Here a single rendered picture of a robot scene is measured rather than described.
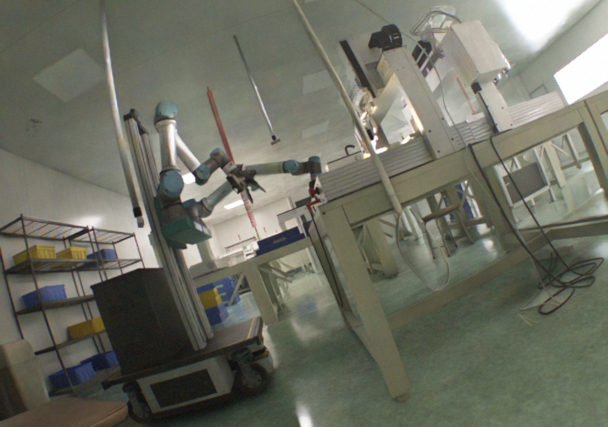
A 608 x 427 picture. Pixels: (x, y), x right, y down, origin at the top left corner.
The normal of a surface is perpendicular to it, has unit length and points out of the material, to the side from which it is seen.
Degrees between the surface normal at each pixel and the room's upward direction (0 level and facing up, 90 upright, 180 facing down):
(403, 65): 90
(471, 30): 90
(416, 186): 90
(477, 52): 90
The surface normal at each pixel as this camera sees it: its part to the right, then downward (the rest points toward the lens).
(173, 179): 0.49, -0.18
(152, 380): 0.10, -0.18
